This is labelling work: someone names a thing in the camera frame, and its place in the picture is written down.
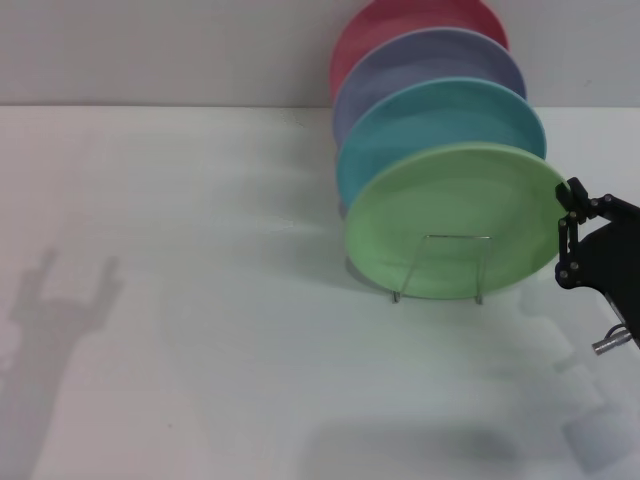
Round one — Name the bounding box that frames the cyan plastic plate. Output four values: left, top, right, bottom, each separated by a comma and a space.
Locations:
335, 76, 548, 211

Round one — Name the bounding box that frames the chrome wire plate rack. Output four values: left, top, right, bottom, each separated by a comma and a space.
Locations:
389, 233, 494, 306

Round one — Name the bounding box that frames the purple plastic plate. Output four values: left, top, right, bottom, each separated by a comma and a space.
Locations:
331, 27, 528, 147

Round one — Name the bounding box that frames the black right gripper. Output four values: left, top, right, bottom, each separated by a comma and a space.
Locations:
554, 176, 640, 352

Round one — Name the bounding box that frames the red plastic plate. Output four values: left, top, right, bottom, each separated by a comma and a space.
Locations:
329, 0, 511, 100

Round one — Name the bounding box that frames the silver cylindrical connector plug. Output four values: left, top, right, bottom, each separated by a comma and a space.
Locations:
591, 323, 630, 357

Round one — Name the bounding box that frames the green plastic plate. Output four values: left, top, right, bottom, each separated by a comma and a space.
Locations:
344, 144, 572, 302

